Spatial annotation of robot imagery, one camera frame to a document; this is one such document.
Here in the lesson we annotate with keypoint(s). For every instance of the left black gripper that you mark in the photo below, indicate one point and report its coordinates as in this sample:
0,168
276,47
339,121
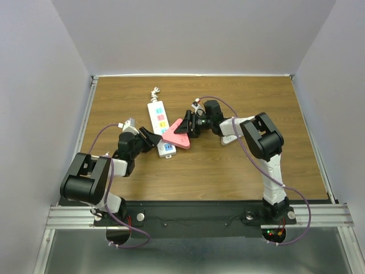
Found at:
152,138

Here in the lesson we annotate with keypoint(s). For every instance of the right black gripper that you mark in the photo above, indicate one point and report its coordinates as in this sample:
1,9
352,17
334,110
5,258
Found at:
184,127

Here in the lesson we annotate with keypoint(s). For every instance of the pink triangular power socket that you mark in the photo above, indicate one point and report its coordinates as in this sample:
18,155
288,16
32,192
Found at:
178,140

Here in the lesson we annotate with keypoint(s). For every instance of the white colourful power strip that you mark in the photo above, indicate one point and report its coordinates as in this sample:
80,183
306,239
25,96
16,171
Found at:
160,125

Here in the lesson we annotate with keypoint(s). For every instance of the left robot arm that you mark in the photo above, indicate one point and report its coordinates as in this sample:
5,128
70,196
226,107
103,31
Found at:
86,179

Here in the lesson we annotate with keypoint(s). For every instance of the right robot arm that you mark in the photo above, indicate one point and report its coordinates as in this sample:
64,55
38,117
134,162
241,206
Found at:
264,142

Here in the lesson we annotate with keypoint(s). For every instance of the white triangular power socket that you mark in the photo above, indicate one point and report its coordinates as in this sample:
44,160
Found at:
225,140

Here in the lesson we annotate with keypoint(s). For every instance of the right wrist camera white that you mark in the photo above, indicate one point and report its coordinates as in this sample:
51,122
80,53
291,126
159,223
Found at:
196,105

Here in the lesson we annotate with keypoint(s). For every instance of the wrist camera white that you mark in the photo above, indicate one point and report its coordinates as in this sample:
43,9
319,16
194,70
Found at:
196,105
128,126

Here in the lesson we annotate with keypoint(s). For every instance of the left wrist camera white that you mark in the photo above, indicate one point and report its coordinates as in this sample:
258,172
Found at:
128,126

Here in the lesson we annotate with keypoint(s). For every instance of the back aluminium rail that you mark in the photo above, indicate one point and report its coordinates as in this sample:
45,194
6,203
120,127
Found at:
191,75

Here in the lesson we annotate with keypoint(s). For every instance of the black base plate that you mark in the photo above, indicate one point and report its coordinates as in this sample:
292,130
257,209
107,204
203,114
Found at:
199,219

